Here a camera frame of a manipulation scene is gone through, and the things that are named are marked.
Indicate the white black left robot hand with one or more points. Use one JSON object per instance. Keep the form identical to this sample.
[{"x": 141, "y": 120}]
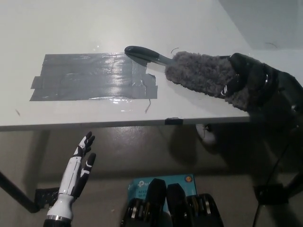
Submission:
[{"x": 71, "y": 177}]

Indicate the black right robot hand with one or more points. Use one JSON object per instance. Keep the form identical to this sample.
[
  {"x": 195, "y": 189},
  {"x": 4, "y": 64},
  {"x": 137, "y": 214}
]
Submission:
[{"x": 255, "y": 75}]

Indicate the teal router box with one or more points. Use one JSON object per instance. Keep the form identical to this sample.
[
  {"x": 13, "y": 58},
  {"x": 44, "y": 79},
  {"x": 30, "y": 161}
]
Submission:
[{"x": 139, "y": 186}]

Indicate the white round object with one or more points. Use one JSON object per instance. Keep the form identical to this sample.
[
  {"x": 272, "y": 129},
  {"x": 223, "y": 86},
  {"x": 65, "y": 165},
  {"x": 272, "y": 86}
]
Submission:
[{"x": 207, "y": 134}]

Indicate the small black tape piece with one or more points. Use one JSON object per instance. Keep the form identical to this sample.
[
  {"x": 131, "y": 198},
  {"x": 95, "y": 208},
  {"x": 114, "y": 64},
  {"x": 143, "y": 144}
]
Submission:
[{"x": 174, "y": 121}]

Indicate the grey duct tape patch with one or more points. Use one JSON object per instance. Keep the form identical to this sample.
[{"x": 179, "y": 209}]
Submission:
[{"x": 90, "y": 78}]

